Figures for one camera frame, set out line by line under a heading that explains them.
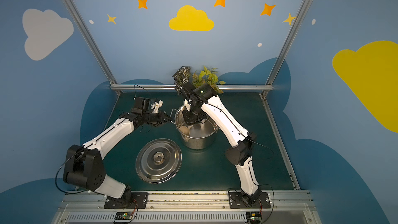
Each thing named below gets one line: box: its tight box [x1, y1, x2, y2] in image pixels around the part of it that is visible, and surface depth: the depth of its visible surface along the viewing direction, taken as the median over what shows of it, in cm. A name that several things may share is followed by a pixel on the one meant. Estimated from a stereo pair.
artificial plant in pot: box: [171, 66, 227, 94], surface depth 101 cm
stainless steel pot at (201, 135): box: [169, 104, 220, 150], surface depth 94 cm
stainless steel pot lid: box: [135, 137, 183, 185], surface depth 88 cm
